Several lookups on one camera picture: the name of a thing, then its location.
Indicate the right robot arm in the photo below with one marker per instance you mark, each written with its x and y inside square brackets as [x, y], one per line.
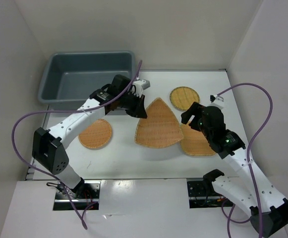
[266, 207]

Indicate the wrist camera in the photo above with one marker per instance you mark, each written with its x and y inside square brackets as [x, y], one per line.
[216, 101]
[138, 86]

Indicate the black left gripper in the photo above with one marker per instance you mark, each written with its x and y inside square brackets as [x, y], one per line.
[138, 111]

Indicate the triangular orange woven tray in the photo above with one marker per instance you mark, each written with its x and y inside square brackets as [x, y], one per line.
[160, 129]

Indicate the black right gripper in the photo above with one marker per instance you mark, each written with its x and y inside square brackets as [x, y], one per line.
[195, 109]

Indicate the round yellow-green woven tray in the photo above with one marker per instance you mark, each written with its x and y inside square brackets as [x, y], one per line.
[183, 97]

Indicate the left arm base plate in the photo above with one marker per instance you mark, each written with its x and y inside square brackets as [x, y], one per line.
[87, 199]

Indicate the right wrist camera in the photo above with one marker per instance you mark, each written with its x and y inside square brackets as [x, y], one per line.
[216, 101]

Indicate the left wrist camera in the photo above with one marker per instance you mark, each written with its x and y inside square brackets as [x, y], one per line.
[138, 86]

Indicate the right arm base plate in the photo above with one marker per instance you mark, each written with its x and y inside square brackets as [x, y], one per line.
[201, 197]

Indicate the grey plastic bin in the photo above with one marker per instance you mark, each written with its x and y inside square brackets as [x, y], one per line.
[69, 78]

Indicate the round orange woven tray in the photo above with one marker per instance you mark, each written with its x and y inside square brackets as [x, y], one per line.
[97, 135]

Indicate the rounded tan woven tray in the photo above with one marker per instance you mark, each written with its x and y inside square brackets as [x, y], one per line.
[194, 143]

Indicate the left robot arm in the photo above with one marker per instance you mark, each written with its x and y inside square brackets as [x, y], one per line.
[49, 145]

